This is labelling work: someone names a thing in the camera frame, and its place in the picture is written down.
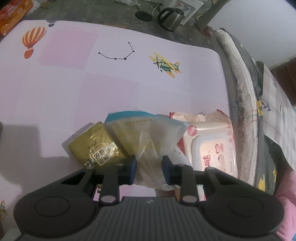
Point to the grey bedsheet yellow flowers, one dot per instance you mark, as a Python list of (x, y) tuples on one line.
[(269, 153)]

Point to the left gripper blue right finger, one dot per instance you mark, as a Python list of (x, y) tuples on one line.
[(183, 176)]

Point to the pink pillow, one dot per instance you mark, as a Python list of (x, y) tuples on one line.
[(286, 195)]

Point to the plaid quilt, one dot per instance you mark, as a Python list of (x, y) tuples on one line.
[(278, 115)]

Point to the clear snack bag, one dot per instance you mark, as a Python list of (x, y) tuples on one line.
[(148, 137)]

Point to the black electric kettle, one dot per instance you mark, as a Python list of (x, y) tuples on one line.
[(170, 18)]

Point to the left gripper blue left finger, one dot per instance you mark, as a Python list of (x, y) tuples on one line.
[(114, 176)]

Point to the orange snack package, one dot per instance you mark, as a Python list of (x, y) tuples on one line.
[(12, 13)]

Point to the pink play mat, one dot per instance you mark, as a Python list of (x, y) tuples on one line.
[(58, 80)]

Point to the red wet wipes pack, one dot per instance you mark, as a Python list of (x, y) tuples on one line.
[(208, 141)]

